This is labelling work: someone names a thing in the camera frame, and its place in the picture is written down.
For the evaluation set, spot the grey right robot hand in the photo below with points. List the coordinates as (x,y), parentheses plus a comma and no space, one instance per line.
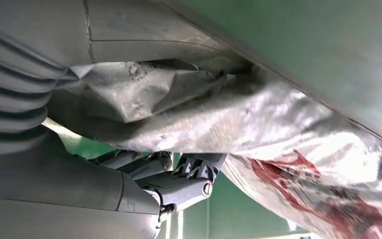
(62,198)

